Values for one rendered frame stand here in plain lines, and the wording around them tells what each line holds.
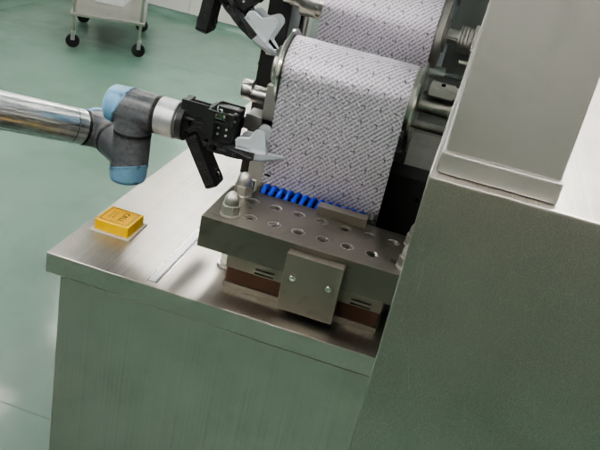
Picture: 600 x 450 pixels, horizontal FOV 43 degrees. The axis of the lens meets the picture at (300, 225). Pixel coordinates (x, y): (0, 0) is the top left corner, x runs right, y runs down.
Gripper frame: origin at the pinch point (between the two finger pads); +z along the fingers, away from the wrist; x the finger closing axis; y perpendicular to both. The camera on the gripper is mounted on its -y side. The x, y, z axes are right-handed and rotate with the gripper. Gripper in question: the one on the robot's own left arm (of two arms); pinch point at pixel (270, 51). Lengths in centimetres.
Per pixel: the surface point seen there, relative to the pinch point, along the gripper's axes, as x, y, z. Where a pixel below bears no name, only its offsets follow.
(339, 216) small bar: -13.1, -4.0, 31.5
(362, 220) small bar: -13.1, -1.0, 34.5
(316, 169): -7.1, -4.4, 22.6
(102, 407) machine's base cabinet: -33, -59, 33
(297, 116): -7.1, -0.9, 12.6
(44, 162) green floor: 178, -195, -39
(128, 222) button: -18.3, -37.4, 8.8
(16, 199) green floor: 134, -187, -28
